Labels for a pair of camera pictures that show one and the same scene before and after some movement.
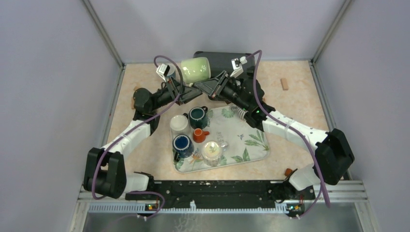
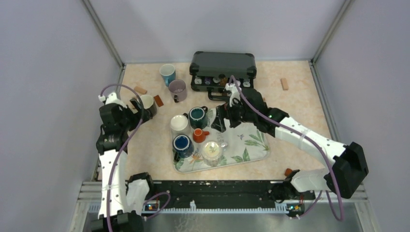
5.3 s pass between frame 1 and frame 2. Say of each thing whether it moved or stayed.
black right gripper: moved
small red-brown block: stayed
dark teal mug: stayed
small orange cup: stayed
